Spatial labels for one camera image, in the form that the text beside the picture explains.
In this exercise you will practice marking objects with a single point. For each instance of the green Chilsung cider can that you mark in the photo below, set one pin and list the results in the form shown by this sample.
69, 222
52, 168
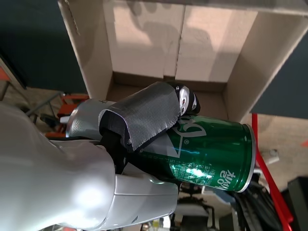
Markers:
211, 154

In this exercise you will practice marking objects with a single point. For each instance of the orange metal cart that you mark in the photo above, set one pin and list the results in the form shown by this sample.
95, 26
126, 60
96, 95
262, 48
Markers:
261, 163

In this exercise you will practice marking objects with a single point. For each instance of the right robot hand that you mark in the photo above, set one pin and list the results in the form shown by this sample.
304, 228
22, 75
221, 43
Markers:
60, 180

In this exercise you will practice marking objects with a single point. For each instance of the open cardboard box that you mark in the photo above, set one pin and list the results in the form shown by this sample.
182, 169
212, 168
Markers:
144, 43

